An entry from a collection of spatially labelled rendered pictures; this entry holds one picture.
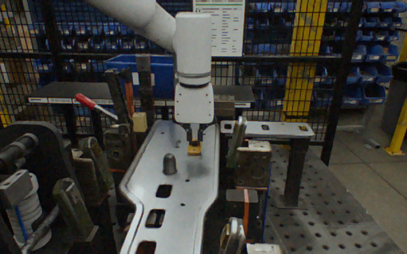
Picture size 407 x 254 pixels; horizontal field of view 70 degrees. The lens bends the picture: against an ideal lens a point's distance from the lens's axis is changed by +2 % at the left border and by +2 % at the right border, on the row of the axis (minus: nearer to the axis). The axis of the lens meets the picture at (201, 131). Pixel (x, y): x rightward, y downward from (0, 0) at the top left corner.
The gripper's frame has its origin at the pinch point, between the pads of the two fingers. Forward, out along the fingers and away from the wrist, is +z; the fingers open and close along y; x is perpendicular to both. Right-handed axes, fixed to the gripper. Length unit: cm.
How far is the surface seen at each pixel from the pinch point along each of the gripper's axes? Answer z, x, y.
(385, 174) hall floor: 104, 150, 149
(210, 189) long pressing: 3.3, -19.3, 5.2
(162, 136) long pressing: 3.3, 6.2, -10.5
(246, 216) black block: 7.9, -22.0, 13.0
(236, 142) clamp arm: -2.3, -7.4, 11.0
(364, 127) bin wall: 90, 219, 158
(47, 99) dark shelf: 2, 32, -61
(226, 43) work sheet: -17, 54, 9
